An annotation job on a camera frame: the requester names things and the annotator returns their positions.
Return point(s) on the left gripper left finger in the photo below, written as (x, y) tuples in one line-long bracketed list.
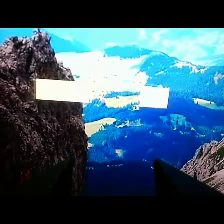
[(55, 181)]

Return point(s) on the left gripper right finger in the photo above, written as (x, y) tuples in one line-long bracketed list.
[(173, 183)]

